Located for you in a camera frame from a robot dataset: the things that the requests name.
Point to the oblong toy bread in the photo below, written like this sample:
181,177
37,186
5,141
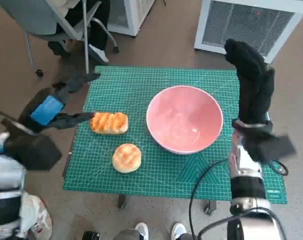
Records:
109,123

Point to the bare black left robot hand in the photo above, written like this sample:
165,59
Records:
46,110

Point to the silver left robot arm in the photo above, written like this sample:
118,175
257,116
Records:
4,180

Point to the pink bowl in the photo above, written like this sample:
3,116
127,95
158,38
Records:
184,120

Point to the small black box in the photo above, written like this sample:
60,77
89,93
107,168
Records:
91,236

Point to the grey office chair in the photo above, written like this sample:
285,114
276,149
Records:
29,17

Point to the white shoe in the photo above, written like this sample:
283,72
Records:
142,231
179,231

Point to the round toy bread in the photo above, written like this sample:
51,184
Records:
126,157

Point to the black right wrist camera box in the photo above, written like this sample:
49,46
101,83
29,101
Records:
271,148

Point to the white plastic bag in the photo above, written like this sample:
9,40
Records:
36,217

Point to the large white mesh cabinet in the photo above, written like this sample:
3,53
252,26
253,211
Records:
249,25

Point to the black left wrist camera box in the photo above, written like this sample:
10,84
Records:
34,150

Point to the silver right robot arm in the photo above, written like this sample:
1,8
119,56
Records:
246,185

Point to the small white mesh cabinet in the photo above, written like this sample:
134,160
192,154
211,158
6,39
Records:
136,20

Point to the table leg with caster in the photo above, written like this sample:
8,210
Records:
122,202
210,207

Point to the green cutting mat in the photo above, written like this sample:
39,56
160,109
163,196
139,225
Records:
166,175

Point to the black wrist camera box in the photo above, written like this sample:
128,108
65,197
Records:
271,148
34,150

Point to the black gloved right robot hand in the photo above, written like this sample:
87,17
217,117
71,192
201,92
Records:
254,87

